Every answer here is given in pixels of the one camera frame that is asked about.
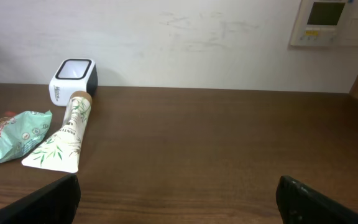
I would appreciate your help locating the white bamboo print tube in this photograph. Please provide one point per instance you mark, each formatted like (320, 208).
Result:
(61, 151)

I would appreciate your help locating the teal snack packet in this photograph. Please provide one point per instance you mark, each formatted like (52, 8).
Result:
(19, 134)

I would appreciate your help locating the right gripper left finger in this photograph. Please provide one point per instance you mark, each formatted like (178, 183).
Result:
(54, 203)

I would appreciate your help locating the wall control panel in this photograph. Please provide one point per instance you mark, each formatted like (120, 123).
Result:
(326, 23)

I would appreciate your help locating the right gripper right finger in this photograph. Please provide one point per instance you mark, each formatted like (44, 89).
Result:
(300, 204)

